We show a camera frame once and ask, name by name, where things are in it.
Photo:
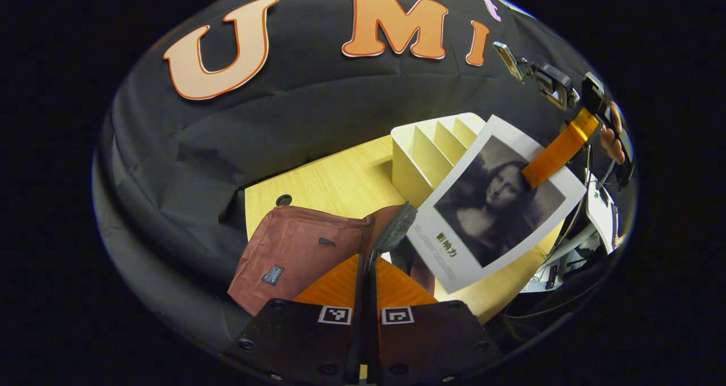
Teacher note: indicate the white electronic device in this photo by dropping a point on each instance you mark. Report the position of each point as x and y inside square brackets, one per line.
[601, 210]

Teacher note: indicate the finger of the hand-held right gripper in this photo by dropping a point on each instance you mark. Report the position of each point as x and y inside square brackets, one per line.
[558, 151]

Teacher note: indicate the white bookshelf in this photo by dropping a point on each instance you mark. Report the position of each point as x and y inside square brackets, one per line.
[414, 165]

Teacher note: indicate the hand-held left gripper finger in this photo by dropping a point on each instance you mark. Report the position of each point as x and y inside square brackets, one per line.
[357, 340]
[371, 340]

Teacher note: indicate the white portrait cover book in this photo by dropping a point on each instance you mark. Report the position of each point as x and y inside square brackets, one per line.
[493, 216]

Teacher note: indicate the maroon schoolbag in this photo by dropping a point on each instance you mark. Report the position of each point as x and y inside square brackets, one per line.
[295, 244]

